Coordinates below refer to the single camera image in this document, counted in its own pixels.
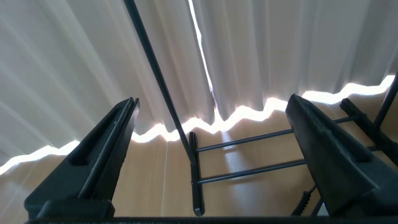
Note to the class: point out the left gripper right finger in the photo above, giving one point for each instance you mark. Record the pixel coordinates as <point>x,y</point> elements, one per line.
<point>348,174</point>

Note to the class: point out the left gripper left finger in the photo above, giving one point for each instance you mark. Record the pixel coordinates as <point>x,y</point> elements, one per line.
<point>93,174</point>

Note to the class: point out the black clothes rack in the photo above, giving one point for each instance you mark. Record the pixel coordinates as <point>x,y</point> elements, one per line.
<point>160,77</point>

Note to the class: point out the beige curtain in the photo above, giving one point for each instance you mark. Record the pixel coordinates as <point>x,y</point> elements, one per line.
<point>62,62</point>

